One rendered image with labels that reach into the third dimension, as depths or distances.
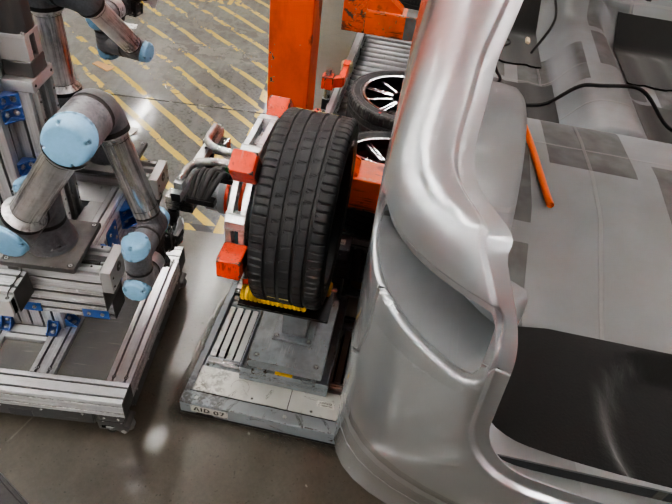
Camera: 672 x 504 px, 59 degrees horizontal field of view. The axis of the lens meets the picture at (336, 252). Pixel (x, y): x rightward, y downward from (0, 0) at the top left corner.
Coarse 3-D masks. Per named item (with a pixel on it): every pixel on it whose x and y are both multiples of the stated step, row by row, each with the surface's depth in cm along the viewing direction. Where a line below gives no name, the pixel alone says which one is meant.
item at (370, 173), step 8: (360, 160) 258; (360, 168) 256; (368, 168) 256; (376, 168) 257; (360, 176) 251; (368, 176) 252; (376, 176) 252; (352, 184) 251; (360, 184) 250; (368, 184) 250; (376, 184) 249; (352, 192) 254; (360, 192) 253; (368, 192) 252; (376, 192) 252; (352, 200) 257; (360, 200) 256; (368, 200) 255; (376, 200) 254; (352, 208) 260; (360, 208) 259; (368, 208) 258
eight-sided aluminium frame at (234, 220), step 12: (264, 120) 193; (276, 120) 192; (252, 132) 186; (264, 132) 187; (252, 144) 185; (264, 144) 183; (252, 192) 180; (228, 204) 178; (228, 216) 177; (240, 216) 177; (228, 228) 179; (240, 228) 178; (228, 240) 182; (240, 240) 181
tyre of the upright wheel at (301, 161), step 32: (288, 128) 179; (320, 128) 182; (352, 128) 185; (288, 160) 173; (320, 160) 173; (256, 192) 172; (288, 192) 172; (320, 192) 170; (256, 224) 173; (288, 224) 171; (320, 224) 171; (256, 256) 177; (288, 256) 175; (320, 256) 173; (256, 288) 187; (288, 288) 184; (320, 288) 182
